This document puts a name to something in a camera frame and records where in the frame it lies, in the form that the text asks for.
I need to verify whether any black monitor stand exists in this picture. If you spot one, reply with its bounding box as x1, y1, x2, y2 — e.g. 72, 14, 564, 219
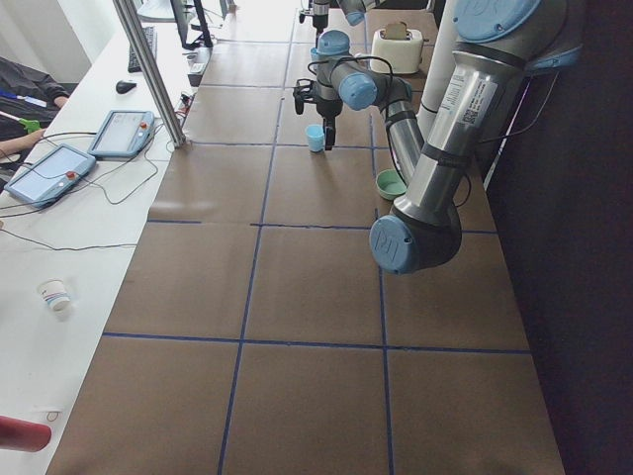
170, 0, 213, 50

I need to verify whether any red cylinder object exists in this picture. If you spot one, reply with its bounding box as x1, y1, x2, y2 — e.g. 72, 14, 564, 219
0, 416, 51, 452

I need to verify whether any teach pendant far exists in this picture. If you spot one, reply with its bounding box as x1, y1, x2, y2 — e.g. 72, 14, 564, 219
88, 110, 155, 161

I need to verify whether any slice of toast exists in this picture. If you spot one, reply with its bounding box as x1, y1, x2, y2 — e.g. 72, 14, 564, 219
384, 22, 408, 41

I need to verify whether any paper cup on side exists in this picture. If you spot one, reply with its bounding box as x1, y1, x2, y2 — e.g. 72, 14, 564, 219
38, 279, 70, 312

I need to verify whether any white mount column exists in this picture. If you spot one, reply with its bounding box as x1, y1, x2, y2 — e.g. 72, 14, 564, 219
418, 0, 458, 115

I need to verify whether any light blue cup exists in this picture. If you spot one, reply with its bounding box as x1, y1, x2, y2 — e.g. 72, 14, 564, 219
305, 124, 325, 152

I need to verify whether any black computer mouse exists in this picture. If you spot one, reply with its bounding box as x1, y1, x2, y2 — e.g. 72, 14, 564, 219
115, 80, 136, 95

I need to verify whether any black keyboard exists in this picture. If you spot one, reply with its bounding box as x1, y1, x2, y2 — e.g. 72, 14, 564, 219
127, 25, 159, 74

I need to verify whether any aluminium frame post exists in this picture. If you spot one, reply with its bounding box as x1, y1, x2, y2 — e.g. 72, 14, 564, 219
113, 0, 186, 148

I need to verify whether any cream toaster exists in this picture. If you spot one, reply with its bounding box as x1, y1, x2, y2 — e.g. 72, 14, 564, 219
370, 29, 424, 75

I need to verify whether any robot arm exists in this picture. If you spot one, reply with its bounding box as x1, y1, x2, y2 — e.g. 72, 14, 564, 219
299, 0, 383, 29
294, 1, 586, 274

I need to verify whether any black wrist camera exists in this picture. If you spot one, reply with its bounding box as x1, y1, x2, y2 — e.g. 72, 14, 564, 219
293, 78, 317, 115

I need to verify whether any teach pendant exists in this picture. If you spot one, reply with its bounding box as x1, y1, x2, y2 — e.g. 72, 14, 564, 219
5, 144, 96, 209
88, 110, 155, 161

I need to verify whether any green bowl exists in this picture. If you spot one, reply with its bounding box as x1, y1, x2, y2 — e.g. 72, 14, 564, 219
375, 169, 407, 201

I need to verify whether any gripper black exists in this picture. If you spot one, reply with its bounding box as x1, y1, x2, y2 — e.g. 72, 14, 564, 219
311, 0, 329, 27
316, 97, 342, 150

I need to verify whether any teach pendant near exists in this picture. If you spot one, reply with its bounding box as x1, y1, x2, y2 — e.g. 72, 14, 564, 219
5, 144, 96, 209

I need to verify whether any brown paper table cover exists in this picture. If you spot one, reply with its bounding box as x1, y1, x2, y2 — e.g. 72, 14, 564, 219
48, 1, 563, 474

